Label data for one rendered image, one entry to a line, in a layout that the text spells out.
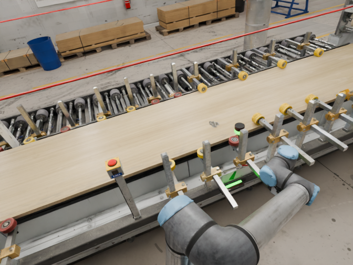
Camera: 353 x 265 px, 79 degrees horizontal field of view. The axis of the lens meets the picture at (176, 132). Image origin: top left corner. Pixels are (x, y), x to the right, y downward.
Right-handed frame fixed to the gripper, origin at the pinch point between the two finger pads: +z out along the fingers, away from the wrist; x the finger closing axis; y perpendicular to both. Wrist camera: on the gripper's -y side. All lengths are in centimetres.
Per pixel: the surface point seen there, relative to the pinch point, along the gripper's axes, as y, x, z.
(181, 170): -47, -41, 10
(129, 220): -26, -86, 12
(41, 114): -173, -148, -3
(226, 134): -50, -2, -8
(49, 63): -559, -207, 62
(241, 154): -25.2, -5.2, -10.2
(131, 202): -25, -80, -6
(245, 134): -25.1, -4.2, -27.0
